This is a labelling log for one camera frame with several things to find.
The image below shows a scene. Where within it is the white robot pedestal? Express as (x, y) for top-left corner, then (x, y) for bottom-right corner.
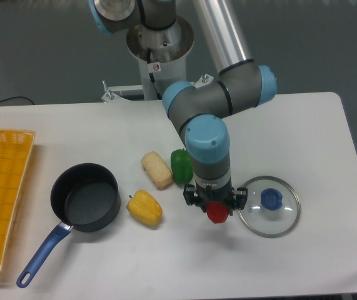
(101, 15), (214, 103)

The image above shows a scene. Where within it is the red toy pepper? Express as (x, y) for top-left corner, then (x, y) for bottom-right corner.
(206, 201), (229, 224)

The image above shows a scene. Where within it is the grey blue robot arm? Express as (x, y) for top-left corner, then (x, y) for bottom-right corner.
(89, 1), (277, 223)

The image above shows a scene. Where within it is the yellow toy pepper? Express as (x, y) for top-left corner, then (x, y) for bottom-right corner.
(126, 189), (163, 227)

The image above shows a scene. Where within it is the green toy pepper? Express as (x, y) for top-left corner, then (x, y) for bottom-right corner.
(170, 149), (193, 185)

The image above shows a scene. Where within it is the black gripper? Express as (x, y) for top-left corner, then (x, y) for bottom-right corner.
(183, 182), (248, 216)

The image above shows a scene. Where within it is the black saucepan blue handle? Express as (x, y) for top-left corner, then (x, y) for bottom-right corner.
(16, 162), (121, 288)

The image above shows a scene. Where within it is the glass lid blue knob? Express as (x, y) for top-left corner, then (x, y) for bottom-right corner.
(238, 176), (301, 238)

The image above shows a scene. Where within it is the black floor cable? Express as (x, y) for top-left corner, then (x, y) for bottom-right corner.
(0, 96), (35, 105)

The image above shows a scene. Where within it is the beige toy bread loaf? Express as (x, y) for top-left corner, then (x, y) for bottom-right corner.
(141, 151), (173, 190)

